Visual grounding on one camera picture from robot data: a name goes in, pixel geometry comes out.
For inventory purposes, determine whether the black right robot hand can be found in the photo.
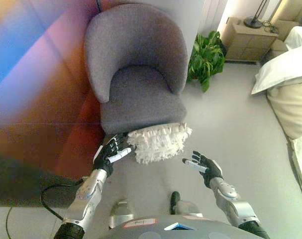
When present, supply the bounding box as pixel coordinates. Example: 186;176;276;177
182;150;224;188

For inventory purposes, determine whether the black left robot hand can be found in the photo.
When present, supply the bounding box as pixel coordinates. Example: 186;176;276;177
93;132;136;176

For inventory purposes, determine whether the white fringed pillow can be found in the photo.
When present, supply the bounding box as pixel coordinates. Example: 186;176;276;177
127;121;193;166

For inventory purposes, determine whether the white bed pillow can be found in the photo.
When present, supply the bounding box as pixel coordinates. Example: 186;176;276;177
251;51;302;96

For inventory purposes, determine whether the silver right robot leg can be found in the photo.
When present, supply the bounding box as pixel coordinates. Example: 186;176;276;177
173;199;203;218

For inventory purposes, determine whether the silver robot leg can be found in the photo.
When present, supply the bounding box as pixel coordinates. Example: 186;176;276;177
108;198;130;230
173;199;203;218

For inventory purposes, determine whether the black robot foot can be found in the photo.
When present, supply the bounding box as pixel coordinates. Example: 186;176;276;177
169;191;181;215

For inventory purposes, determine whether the silver left robot leg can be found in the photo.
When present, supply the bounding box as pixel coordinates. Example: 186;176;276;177
108;198;130;230

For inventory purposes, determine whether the grey robot torso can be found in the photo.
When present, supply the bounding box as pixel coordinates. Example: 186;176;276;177
100;215;252;239

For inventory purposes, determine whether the grey fabric armchair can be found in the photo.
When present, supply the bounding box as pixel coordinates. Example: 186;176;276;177
84;2;189;135

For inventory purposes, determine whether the beige bed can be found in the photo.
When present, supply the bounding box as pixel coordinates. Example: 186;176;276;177
266;25;302;207

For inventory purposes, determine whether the green potted plant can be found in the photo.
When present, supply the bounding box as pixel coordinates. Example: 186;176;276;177
186;30;226;93

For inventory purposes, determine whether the beige wooden nightstand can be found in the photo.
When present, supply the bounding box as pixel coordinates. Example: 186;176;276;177
220;16;279;63

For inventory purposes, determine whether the black lamp base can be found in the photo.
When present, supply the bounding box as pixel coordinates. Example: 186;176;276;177
243;0;270;28

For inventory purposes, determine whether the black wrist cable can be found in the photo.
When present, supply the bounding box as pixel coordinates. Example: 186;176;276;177
39;176;89;221

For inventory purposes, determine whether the black cable bundle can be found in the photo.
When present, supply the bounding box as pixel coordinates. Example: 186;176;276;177
261;20;280;33

